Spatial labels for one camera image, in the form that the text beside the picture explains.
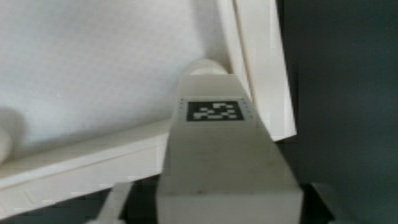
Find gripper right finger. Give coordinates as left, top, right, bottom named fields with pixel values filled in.
left=300, top=182, right=350, bottom=224

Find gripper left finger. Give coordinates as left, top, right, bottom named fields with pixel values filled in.
left=87, top=181, right=162, bottom=224

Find white desk tabletop tray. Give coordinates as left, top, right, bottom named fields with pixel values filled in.
left=0, top=0, right=297, bottom=220

